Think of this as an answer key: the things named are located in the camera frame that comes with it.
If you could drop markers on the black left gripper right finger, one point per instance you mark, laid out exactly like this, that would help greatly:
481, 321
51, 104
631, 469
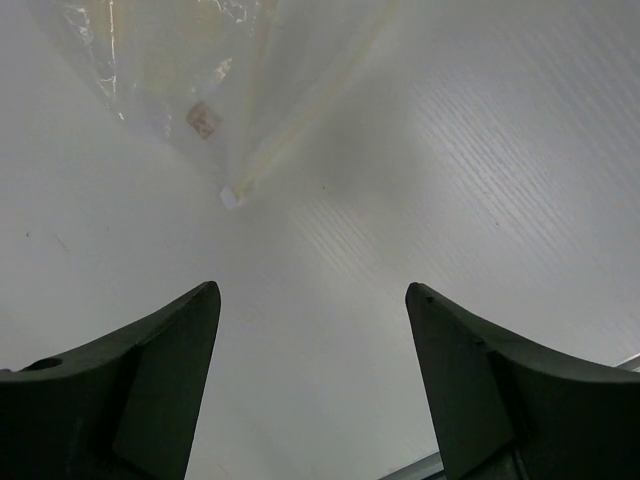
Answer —
505, 407

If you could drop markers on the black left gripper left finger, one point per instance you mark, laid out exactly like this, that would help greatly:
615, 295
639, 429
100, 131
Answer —
123, 406

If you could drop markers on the clear zip top bag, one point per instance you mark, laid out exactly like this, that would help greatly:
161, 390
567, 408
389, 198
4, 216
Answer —
227, 84

